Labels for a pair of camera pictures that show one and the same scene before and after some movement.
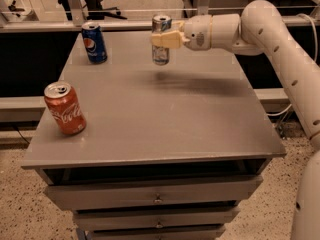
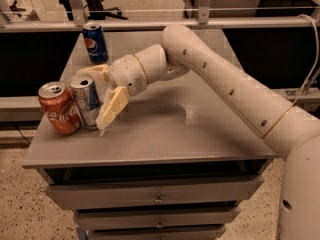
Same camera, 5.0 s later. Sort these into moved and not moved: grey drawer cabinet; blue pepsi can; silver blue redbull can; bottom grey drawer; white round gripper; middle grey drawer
Moved: white round gripper; silver blue redbull can
Not moved: grey drawer cabinet; blue pepsi can; bottom grey drawer; middle grey drawer
